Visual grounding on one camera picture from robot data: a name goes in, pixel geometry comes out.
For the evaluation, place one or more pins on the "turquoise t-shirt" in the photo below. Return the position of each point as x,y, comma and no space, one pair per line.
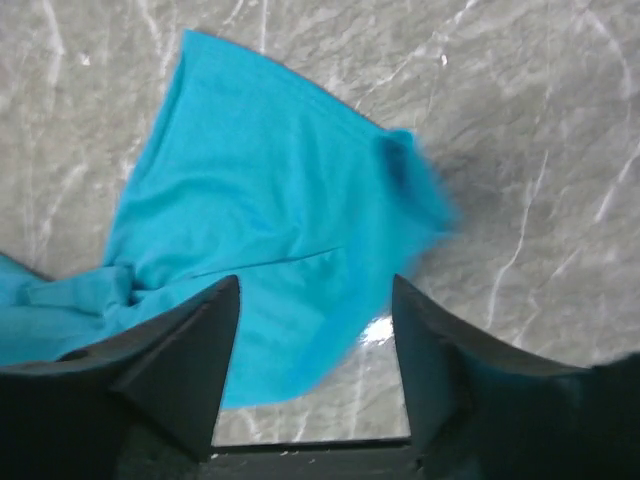
254,171

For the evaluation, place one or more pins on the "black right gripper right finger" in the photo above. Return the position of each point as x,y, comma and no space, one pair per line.
480,408

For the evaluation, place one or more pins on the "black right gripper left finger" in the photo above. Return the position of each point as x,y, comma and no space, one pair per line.
68,419

